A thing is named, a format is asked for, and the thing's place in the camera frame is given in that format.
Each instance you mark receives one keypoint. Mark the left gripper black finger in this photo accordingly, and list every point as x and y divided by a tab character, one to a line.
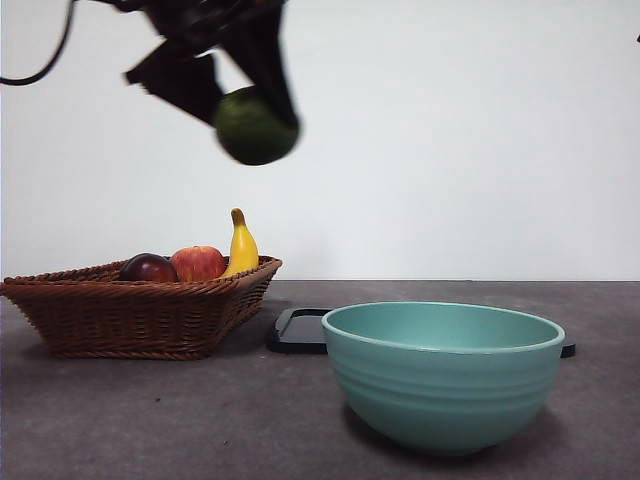
185	80
272	65

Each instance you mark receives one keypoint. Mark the green avocado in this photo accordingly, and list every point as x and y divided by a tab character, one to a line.
255	132

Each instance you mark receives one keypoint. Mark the teal ceramic bowl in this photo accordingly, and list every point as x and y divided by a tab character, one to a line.
440	395

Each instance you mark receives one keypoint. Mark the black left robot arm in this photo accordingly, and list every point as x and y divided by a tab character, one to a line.
215	17

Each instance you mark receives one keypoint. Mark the yellow banana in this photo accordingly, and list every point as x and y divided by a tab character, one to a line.
243	250

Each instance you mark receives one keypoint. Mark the red yellow apple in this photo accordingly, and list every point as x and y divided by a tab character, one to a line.
200	264

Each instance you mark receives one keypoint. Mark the dark red plum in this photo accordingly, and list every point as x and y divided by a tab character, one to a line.
150	270

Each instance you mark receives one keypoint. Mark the brown wicker basket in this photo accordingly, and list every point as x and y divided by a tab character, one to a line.
130	320

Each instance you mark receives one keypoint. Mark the black rectangular tray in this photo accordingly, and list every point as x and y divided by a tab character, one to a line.
297	335

